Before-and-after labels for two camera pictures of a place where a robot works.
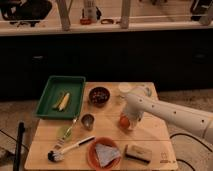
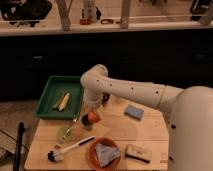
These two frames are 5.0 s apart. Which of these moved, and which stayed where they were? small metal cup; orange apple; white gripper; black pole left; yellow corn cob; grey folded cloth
Moved: orange apple; white gripper
Stayed: grey folded cloth; black pole left; yellow corn cob; small metal cup
